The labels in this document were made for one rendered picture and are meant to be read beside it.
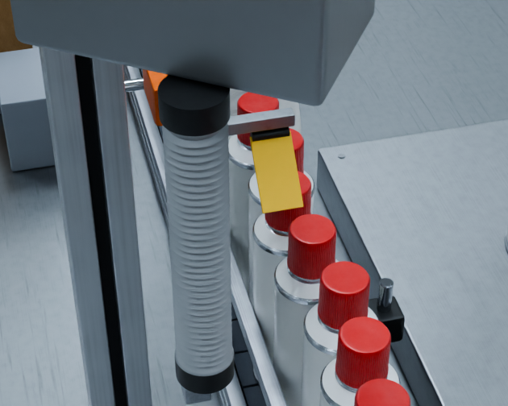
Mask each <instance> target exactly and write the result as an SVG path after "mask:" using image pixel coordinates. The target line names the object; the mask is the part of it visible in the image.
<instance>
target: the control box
mask: <svg viewBox="0 0 508 406"><path fill-rule="evenodd" d="M10 4H11V10H12V15H13V21H14V26H15V36H16V38H17V39H18V41H20V42H21V43H23V44H30V45H34V46H37V47H42V48H48V49H52V50H56V51H60V52H67V53H71V54H74V55H79V56H85V57H89V58H93V59H97V60H104V61H108V62H111V63H116V64H122V65H126V66H131V67H134V68H141V69H145V70H149V71H153V72H157V73H163V74H168V75H171V76H175V77H182V78H186V79H190V80H194V81H200V82H205V83H208V84H212V85H219V86H223V87H227V88H231V89H238V90H242V91H245V92H249V93H256V94H260V95H264V96H268V97H275V98H279V99H282V100H286V101H290V102H297V103H301V104H305V105H308V106H320V105H321V104H322V103H323V102H324V100H325V98H326V97H327V95H328V93H329V92H330V90H331V87H332V86H333V84H334V83H335V81H336V79H337V77H338V75H339V74H340V72H341V70H342V69H343V67H344V65H345V64H346V62H347V60H348V58H349V56H350V55H351V53H352V51H353V49H354V47H355V46H356V44H357V42H358V41H359V39H360V37H361V36H362V34H363V32H364V30H365V28H366V27H367V26H368V24H369V21H370V20H371V18H372V16H373V15H374V7H375V0H10Z"/></svg>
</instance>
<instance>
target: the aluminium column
mask: <svg viewBox="0 0 508 406"><path fill-rule="evenodd" d="M39 50H40V61H41V67H42V73H43V79H44V90H45V96H46V102H47V108H48V119H49V125H50V131H51V136H52V147H53V154H54V160H55V165H56V176H57V182H58V188H59V194H60V205H61V211H62V217H63V223H64V229H65V240H66V246H67V252H68V257H69V269H70V275H71V280H72V286H73V297H74V304H75V309H76V315H77V326H78V332H79V338H80V344H81V355H82V361H83V367H84V373H85V384H86V390H87V396H88V401H89V406H152V393H151V383H150V374H149V364H148V346H147V336H146V326H145V317H144V298H143V289H142V280H141V270H140V261H139V243H138V233H137V223H136V214H135V196H134V186H133V176H132V167H131V149H130V139H129V130H128V120H127V102H126V93H125V83H124V73H123V65H122V64H116V63H111V62H108V61H104V60H97V59H93V58H89V57H85V56H79V55H74V54H71V53H67V52H60V51H56V50H52V49H48V48H42V47H39Z"/></svg>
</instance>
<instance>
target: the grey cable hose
mask: <svg viewBox="0 0 508 406"><path fill-rule="evenodd" d="M157 92H158V105H159V117H160V122H161V124H162V125H163V126H162V132H163V136H162V137H163V141H164V142H163V147H164V169H165V172H164V174H165V183H166V186H165V187H166V197H167V210H168V224H169V249H170V262H171V275H172V287H173V311H174V313H173V315H174V327H175V338H176V350H175V367H176V377H177V381H178V382H179V384H180V385H181V386H182V387H183V388H185V389H186V390H188V391H190V392H193V393H198V394H211V393H215V392H218V391H221V390H223V389H224V388H225V387H226V386H227V385H228V384H229V383H230V382H231V381H232V380H233V377H234V373H235V358H234V349H233V347H232V327H231V325H232V322H231V319H232V316H231V243H230V241H231V237H230V233H231V232H230V226H231V225H230V197H229V195H230V190H229V187H230V184H229V178H230V177H229V161H228V160H229V154H228V152H229V147H228V144H229V141H228V135H229V134H228V121H229V119H230V115H231V107H230V88H227V87H223V86H219V85H212V84H208V83H205V82H200V81H194V80H190V79H186V78H182V77H175V76H171V75H168V76H167V77H165V78H164V79H163V80H162V81H161V82H160V84H159V85H158V90H157Z"/></svg>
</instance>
